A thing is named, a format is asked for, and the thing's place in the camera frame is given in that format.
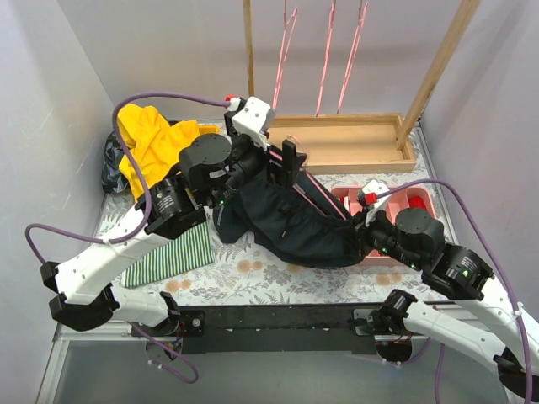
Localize pink hanger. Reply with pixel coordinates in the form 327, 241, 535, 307
272, 1, 298, 109
336, 0, 368, 114
266, 137, 351, 221
315, 1, 337, 117

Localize dark navy shorts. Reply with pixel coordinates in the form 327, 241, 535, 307
212, 179, 364, 268

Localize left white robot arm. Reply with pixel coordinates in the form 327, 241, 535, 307
40, 134, 307, 337

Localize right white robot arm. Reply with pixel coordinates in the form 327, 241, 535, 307
353, 208, 538, 402

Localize wooden hanger rack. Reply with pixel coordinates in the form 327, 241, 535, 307
242, 1, 481, 174

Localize red folded cloth right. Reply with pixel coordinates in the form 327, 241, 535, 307
408, 195, 428, 210

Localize pink divided tray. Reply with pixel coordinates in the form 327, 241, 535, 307
331, 186, 437, 267

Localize yellow shirt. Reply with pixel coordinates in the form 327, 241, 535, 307
117, 104, 220, 187

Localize green white striped cloth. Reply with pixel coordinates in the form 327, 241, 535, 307
121, 222, 215, 289

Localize dark patterned garment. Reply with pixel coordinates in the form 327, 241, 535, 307
101, 132, 129, 194

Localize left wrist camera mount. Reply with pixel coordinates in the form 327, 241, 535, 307
227, 96, 275, 152

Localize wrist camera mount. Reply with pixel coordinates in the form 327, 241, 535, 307
358, 179, 389, 226
227, 96, 275, 152

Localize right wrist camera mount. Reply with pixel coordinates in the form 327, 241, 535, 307
358, 179, 389, 226

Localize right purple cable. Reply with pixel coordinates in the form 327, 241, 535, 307
376, 178, 534, 404

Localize purple cable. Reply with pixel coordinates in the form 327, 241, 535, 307
376, 178, 534, 404
24, 91, 231, 385

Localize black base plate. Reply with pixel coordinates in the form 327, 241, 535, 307
130, 302, 433, 354

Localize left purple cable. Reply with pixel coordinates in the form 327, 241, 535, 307
24, 91, 231, 385

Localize aluminium frame rail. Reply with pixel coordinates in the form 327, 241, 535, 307
35, 327, 527, 404

